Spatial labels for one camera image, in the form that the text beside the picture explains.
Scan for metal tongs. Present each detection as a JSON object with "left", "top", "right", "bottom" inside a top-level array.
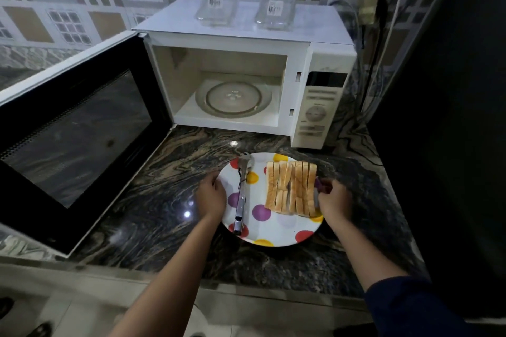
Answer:
[{"left": 233, "top": 152, "right": 256, "bottom": 236}]

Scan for person's left hand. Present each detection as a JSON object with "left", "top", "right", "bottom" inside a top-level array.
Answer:
[{"left": 196, "top": 172, "right": 227, "bottom": 223}]

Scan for beige kitchen base cabinets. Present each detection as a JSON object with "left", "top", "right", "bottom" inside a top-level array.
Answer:
[{"left": 0, "top": 257, "right": 372, "bottom": 337}]

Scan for person's right hand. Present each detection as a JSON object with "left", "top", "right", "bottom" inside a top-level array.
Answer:
[{"left": 318, "top": 179, "right": 353, "bottom": 225}]

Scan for colourful dotted plate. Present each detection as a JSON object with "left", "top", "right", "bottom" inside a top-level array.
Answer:
[{"left": 216, "top": 152, "right": 325, "bottom": 248}]

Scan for white microwave door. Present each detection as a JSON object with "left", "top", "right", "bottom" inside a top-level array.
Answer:
[{"left": 0, "top": 31, "right": 174, "bottom": 259}]

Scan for stainless steel double-door fridge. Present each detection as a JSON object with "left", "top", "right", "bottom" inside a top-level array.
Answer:
[{"left": 365, "top": 0, "right": 506, "bottom": 322}]

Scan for black shoe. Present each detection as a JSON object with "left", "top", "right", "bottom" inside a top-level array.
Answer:
[{"left": 26, "top": 321, "right": 53, "bottom": 337}]

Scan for person's right forearm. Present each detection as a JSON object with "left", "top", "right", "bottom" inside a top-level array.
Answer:
[{"left": 326, "top": 216, "right": 408, "bottom": 292}]

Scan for white microwave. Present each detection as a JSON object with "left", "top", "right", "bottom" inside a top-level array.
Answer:
[{"left": 0, "top": 0, "right": 358, "bottom": 259}]

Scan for person's left forearm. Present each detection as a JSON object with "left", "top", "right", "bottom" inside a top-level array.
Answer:
[{"left": 109, "top": 214, "right": 222, "bottom": 337}]

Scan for dark blue sleeve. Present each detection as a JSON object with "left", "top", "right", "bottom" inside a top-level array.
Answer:
[{"left": 363, "top": 275, "right": 475, "bottom": 337}]

